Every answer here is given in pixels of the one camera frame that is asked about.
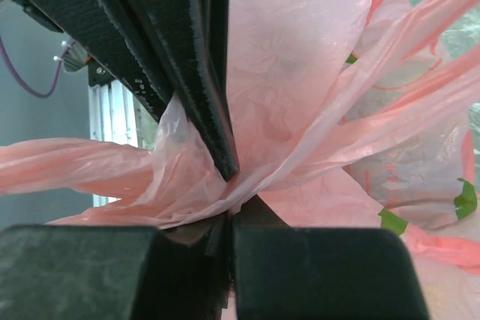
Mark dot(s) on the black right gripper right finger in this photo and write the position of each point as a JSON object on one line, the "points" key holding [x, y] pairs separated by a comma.
{"points": [[284, 272]]}

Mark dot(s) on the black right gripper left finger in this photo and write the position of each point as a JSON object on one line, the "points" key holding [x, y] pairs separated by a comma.
{"points": [[114, 272]]}

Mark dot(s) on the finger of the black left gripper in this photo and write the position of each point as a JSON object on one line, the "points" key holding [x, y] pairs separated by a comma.
{"points": [[182, 46], [106, 31]]}

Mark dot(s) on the pink plastic bag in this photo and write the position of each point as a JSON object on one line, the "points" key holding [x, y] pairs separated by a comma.
{"points": [[346, 114]]}

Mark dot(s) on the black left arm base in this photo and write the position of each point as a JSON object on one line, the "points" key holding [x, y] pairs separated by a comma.
{"points": [[75, 58]]}

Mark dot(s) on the aluminium mounting rail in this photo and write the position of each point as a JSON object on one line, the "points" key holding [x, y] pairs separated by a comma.
{"points": [[116, 116]]}

